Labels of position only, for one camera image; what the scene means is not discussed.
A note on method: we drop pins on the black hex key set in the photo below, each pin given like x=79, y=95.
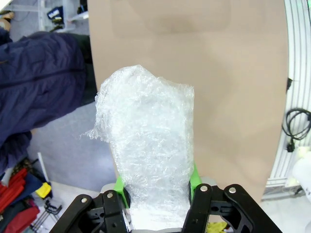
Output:
x=52, y=208

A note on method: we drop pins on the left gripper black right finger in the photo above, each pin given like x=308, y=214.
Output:
x=218, y=213

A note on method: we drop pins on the red garment folds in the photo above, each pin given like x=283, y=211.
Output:
x=14, y=191

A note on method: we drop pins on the yellow and black object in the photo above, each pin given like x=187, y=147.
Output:
x=43, y=190

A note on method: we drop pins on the white aluminium frame rail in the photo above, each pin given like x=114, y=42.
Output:
x=295, y=48

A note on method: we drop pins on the blue and black case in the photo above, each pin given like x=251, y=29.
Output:
x=55, y=14

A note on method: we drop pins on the clock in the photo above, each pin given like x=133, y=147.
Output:
x=150, y=133

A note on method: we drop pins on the person in purple jacket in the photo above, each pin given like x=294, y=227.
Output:
x=36, y=85

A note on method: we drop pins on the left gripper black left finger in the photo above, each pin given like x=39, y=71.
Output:
x=97, y=213

